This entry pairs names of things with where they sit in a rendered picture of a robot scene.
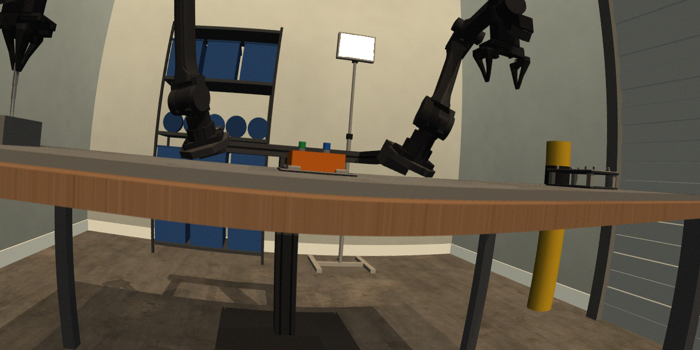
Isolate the beige perforated plate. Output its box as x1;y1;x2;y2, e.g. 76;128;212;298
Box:
0;144;700;201

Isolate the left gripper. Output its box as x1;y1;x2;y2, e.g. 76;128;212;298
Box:
472;39;530;90

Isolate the grey slotted rack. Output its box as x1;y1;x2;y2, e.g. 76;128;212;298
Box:
0;115;42;147

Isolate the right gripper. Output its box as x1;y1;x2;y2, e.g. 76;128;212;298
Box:
0;0;57;72

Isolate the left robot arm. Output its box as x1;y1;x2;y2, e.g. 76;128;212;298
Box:
392;0;534;170

